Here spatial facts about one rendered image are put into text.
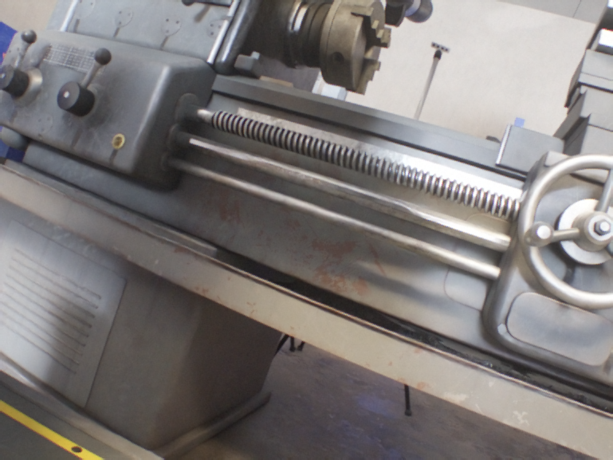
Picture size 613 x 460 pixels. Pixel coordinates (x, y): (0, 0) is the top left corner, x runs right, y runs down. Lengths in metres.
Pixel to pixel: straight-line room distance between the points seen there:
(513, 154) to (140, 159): 0.70
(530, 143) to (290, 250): 0.50
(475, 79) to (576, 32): 1.09
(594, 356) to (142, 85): 0.90
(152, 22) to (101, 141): 0.37
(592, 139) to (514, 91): 3.79
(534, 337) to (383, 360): 0.22
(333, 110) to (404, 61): 3.72
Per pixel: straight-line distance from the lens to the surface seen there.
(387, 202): 0.78
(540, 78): 4.61
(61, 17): 1.45
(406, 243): 0.77
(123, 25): 1.26
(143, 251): 0.84
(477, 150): 0.87
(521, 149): 0.86
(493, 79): 4.54
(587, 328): 0.70
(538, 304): 0.68
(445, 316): 0.85
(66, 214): 0.98
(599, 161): 0.66
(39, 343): 1.17
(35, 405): 0.48
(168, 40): 1.15
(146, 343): 0.97
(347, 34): 1.14
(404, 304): 0.85
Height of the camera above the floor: 0.55
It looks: 3 degrees up
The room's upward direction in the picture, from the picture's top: 20 degrees clockwise
